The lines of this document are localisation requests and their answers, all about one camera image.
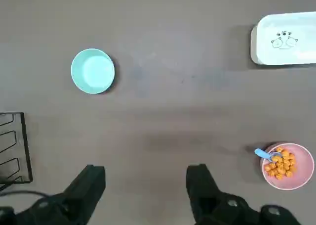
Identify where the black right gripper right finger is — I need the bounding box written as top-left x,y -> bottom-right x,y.
186,164 -> 302,225

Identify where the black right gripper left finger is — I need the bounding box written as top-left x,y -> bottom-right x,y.
0,164 -> 107,225

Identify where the blue spoon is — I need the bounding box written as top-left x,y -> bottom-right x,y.
254,148 -> 281,161

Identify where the orange popcorn pile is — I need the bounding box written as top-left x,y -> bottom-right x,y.
264,147 -> 297,180

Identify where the pink bowl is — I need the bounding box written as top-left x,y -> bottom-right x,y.
260,142 -> 315,191

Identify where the green bowl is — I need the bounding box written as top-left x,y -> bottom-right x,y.
71,48 -> 116,95

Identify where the white lidded box bear print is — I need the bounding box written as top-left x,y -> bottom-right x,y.
250,11 -> 316,66

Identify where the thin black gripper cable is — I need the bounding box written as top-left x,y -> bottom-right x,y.
0,190 -> 47,200

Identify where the black wire rack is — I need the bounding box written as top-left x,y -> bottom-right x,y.
0,112 -> 34,185

